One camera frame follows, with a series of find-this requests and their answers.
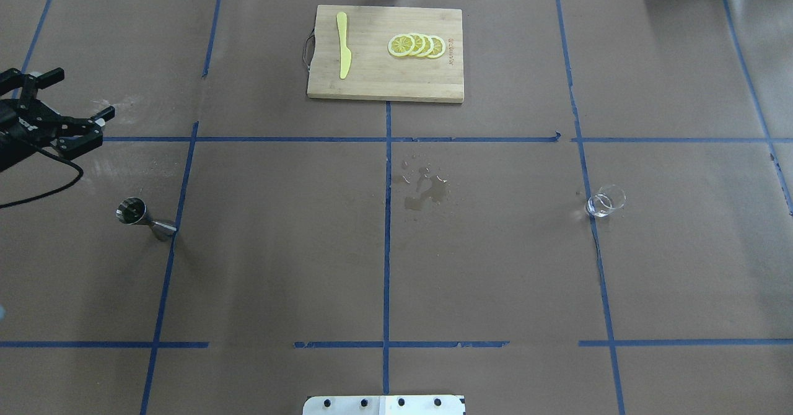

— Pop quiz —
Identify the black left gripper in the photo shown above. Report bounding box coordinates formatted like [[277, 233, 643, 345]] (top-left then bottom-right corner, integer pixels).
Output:
[[1, 68, 116, 170]]

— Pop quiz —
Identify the steel jigger measuring cup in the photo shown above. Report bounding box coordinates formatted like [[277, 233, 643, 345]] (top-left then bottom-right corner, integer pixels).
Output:
[[115, 197, 178, 241]]

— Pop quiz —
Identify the clear glass beaker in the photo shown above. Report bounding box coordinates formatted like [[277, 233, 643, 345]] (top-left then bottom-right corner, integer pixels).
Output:
[[586, 184, 626, 218]]

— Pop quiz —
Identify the yellow plastic knife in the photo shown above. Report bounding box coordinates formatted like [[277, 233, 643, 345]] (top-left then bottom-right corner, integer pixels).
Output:
[[335, 11, 353, 80]]

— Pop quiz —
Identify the bamboo cutting board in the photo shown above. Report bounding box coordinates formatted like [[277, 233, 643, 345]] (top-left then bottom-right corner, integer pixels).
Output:
[[307, 5, 465, 103]]

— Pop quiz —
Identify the liquid spill on table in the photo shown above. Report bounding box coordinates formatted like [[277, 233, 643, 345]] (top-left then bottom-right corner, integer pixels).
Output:
[[393, 159, 450, 211]]

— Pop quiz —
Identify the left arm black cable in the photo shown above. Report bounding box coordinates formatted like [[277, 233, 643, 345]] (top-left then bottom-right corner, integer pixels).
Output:
[[0, 146, 85, 210]]

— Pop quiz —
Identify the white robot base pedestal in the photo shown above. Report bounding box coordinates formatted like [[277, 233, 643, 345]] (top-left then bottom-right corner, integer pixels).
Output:
[[301, 395, 467, 414]]

